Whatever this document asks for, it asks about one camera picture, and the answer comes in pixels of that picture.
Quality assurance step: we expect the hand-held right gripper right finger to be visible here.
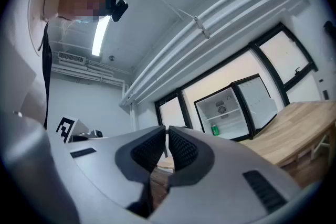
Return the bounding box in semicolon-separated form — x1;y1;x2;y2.
154;125;313;224

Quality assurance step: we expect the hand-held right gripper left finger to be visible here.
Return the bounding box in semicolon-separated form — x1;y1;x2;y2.
65;125;167;219

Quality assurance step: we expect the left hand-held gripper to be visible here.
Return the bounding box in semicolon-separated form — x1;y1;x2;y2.
55;116;103;144

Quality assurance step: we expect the narrow black framed window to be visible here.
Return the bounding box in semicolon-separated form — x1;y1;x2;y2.
154;91;190;130

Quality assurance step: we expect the round fan grille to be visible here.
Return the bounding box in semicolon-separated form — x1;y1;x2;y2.
215;102;227;115

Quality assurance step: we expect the person's black shirt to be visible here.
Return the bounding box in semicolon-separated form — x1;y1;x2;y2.
41;22;54;130

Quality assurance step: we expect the white air vent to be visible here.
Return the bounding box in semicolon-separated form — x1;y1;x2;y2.
57;51;87;66

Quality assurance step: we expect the wide black framed window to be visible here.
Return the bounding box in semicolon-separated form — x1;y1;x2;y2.
180;46;263;131

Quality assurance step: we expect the ceiling strip light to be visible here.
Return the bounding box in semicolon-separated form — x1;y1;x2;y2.
91;15;111;57

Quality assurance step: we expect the light wooden table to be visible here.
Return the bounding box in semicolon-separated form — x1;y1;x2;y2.
156;101;336;183

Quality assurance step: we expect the blue face mask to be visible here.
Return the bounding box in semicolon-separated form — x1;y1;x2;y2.
75;15;99;25

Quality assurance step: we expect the white ceiling pipe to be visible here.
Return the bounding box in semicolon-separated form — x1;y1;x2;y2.
128;0;301;107
123;0;299;107
119;0;295;107

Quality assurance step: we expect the white pipe bracket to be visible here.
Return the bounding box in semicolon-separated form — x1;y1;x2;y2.
193;16;211;40

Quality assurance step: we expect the black head camera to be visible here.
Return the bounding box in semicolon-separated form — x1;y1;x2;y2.
103;0;129;23

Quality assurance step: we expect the black framed window with handle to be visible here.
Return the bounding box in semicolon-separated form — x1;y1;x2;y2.
250;22;319;92

